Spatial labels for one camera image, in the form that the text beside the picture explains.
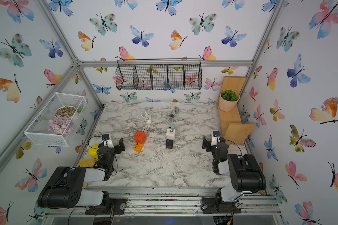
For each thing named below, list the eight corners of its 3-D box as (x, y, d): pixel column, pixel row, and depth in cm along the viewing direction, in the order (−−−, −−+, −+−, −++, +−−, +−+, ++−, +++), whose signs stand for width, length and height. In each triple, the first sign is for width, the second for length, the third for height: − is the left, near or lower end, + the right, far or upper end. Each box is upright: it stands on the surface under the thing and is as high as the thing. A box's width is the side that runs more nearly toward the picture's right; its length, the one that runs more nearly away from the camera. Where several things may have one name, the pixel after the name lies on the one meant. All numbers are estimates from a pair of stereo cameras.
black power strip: (165, 148, 98) (165, 145, 95) (166, 141, 101) (166, 139, 98) (173, 148, 98) (173, 145, 95) (173, 141, 101) (173, 139, 98)
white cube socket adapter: (166, 142, 100) (166, 135, 93) (167, 135, 104) (166, 128, 97) (174, 142, 100) (174, 135, 93) (174, 135, 104) (174, 128, 97)
